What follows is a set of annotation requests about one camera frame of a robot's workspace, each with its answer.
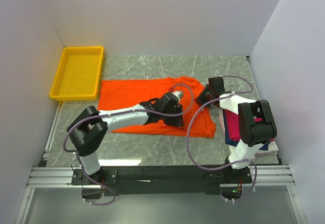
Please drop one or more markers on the aluminium frame rail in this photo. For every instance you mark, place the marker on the aluminium frame rail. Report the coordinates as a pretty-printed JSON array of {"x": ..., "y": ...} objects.
[{"x": 268, "y": 175}]

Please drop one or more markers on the magenta folded t shirt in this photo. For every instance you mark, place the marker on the magenta folded t shirt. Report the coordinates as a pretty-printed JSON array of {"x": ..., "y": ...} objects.
[{"x": 232, "y": 121}]

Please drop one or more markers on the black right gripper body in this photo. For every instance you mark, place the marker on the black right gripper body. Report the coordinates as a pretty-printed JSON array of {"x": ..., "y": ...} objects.
[{"x": 212, "y": 92}]

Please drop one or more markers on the navy blue folded t shirt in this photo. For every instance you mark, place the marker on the navy blue folded t shirt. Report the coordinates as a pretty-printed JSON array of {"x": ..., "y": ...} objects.
[{"x": 231, "y": 142}]

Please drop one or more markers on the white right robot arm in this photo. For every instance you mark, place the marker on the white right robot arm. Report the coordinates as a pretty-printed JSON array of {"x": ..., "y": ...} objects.
[{"x": 256, "y": 125}]

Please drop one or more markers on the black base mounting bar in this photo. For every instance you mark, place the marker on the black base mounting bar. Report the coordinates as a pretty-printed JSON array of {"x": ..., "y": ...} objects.
[{"x": 134, "y": 188}]

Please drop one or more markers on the yellow plastic tray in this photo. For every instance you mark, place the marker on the yellow plastic tray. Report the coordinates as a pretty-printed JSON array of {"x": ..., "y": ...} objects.
[{"x": 78, "y": 74}]

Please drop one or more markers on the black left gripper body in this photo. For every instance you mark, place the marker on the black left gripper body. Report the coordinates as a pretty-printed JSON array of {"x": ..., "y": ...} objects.
[{"x": 166, "y": 112}]

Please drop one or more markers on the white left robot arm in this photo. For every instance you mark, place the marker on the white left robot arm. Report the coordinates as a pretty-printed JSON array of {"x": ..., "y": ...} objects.
[{"x": 89, "y": 128}]

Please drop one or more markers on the pink folded t shirt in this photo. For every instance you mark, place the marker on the pink folded t shirt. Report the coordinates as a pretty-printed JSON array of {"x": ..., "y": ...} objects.
[{"x": 222, "y": 121}]

